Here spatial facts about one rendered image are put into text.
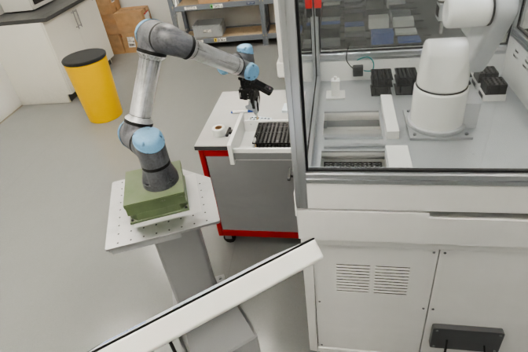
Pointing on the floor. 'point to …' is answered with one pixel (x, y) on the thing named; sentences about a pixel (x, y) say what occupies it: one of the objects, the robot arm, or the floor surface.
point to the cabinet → (417, 298)
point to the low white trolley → (247, 176)
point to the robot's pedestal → (186, 253)
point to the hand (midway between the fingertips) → (257, 111)
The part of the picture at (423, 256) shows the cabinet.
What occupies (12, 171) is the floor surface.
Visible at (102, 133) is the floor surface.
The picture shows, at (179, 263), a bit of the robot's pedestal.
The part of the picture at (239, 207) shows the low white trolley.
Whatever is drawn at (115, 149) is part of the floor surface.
